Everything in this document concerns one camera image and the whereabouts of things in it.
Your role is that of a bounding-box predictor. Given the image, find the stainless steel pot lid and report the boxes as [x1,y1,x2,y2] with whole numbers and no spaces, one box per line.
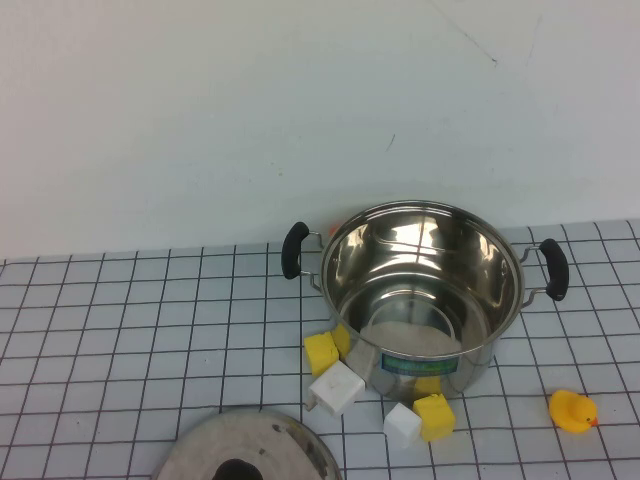
[155,409,344,480]

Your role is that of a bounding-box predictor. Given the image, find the yellow sponge cube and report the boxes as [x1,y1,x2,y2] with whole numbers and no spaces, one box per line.
[303,323,352,377]
[412,393,457,443]

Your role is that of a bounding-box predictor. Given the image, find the white charger plug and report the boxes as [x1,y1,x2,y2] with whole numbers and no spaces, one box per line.
[304,360,367,417]

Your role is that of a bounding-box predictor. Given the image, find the white black grid tablecloth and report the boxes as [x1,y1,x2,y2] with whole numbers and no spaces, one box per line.
[0,218,640,480]

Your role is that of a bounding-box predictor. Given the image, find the small white cube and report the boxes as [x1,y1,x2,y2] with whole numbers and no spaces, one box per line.
[382,402,424,449]

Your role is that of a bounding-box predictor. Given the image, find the yellow rubber duck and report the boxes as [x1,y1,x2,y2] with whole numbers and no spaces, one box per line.
[548,389,600,435]

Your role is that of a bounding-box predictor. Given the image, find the stainless steel pot black handles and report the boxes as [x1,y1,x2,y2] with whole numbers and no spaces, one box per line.
[280,199,570,402]

